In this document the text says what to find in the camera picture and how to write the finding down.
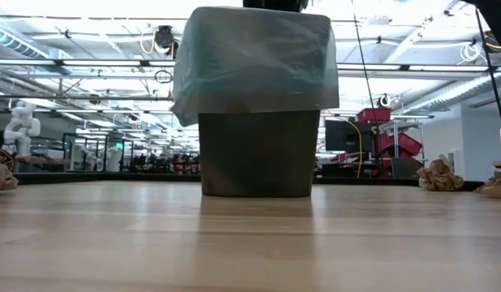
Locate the grey box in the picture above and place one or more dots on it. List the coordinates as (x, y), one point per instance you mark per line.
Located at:
(406, 168)

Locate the wooden workbench grey legs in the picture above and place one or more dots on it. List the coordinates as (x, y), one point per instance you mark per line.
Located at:
(39, 160)

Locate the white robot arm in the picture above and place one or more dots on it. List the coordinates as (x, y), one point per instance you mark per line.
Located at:
(21, 125)

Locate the silver ceiling duct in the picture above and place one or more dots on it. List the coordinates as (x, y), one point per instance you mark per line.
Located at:
(11, 40)

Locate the blue plastic bin liner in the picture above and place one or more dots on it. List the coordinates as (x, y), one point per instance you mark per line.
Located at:
(254, 61)

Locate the double-clump brown paper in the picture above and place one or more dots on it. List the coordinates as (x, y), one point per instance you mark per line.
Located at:
(439, 176)

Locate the ceiling light strip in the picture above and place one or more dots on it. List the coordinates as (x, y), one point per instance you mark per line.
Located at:
(92, 63)
(437, 67)

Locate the dark grey trash bin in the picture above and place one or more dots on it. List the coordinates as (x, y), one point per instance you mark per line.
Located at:
(258, 158)

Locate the red storage bin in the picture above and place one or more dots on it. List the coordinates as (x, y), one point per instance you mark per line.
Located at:
(374, 115)
(400, 144)

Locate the black monitor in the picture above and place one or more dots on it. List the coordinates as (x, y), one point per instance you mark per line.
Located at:
(343, 136)

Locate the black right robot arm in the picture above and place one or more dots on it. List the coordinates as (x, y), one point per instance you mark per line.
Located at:
(498, 16)

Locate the long brown paper strip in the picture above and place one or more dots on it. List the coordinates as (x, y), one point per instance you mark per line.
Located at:
(1, 174)

